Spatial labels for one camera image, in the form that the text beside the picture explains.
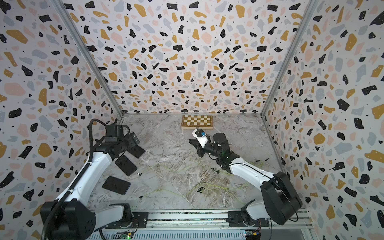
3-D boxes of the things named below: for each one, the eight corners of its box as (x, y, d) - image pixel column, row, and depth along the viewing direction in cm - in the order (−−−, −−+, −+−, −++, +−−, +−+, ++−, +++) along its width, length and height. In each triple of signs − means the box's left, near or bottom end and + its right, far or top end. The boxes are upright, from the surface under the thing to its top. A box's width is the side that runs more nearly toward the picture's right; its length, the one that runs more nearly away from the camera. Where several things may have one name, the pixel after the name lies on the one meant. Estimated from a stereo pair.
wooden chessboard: (181, 129, 115) (181, 126, 112) (182, 118, 123) (182, 114, 120) (213, 129, 115) (213, 126, 112) (212, 118, 123) (212, 115, 120)
